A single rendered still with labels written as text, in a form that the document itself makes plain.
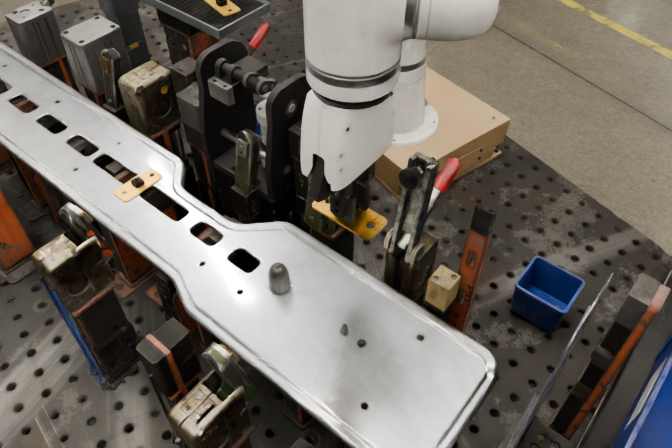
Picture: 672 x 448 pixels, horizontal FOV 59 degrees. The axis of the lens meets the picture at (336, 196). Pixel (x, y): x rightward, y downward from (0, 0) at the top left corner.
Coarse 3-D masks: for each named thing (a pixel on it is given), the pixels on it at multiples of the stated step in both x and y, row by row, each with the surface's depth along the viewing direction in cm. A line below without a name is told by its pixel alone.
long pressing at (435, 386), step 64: (0, 64) 132; (0, 128) 117; (128, 128) 116; (64, 192) 105; (192, 256) 95; (256, 256) 95; (320, 256) 95; (256, 320) 87; (320, 320) 87; (384, 320) 87; (320, 384) 80; (384, 384) 80; (448, 384) 80
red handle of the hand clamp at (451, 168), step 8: (448, 160) 89; (456, 160) 89; (448, 168) 88; (456, 168) 88; (440, 176) 89; (448, 176) 88; (440, 184) 88; (448, 184) 88; (432, 192) 89; (440, 192) 88; (432, 200) 88; (432, 208) 88; (400, 240) 88; (408, 240) 88; (400, 248) 88
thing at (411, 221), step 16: (416, 160) 80; (432, 160) 79; (400, 176) 78; (416, 176) 77; (432, 176) 79; (416, 192) 82; (400, 208) 84; (416, 208) 84; (400, 224) 86; (416, 224) 84; (416, 240) 86
